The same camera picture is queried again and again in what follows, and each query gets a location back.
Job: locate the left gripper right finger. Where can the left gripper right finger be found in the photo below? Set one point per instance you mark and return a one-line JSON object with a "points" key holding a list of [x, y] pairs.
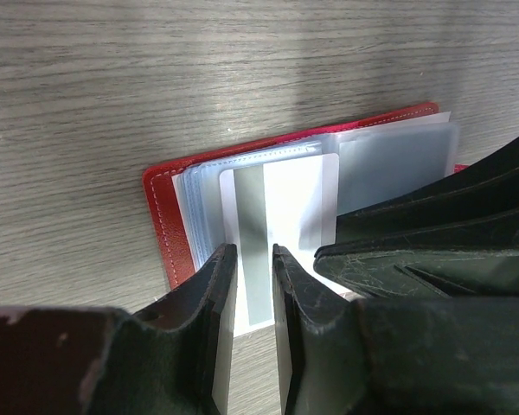
{"points": [[391, 356]]}

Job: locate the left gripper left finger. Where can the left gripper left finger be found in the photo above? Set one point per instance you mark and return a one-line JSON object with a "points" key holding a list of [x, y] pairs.
{"points": [[171, 357]]}

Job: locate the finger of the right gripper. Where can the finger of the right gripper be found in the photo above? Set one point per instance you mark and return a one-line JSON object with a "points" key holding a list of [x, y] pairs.
{"points": [[456, 237]]}

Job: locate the white credit card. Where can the white credit card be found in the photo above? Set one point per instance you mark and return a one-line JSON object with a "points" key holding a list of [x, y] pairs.
{"points": [[291, 203]]}

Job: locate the red leather card holder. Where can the red leather card holder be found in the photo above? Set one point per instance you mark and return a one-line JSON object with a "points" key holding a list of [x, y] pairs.
{"points": [[165, 200]]}

